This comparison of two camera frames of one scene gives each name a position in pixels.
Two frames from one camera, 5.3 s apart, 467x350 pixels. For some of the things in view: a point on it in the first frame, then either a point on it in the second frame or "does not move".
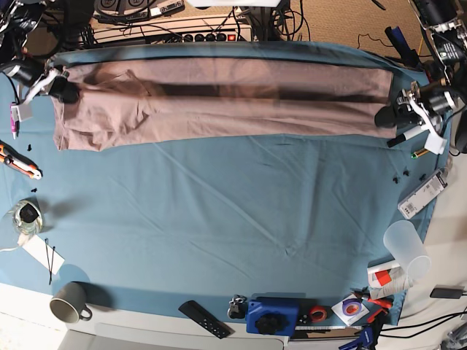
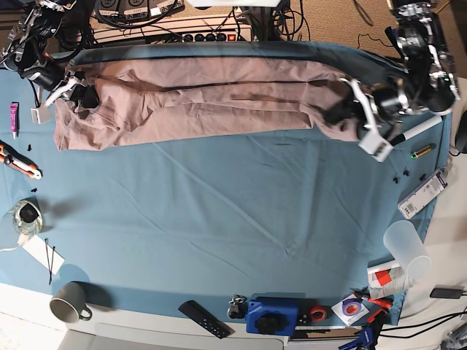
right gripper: [429, 121] -> [384, 110]
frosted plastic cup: [404, 242] does not move
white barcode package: [423, 195] does not move
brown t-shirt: [125, 101] does not move
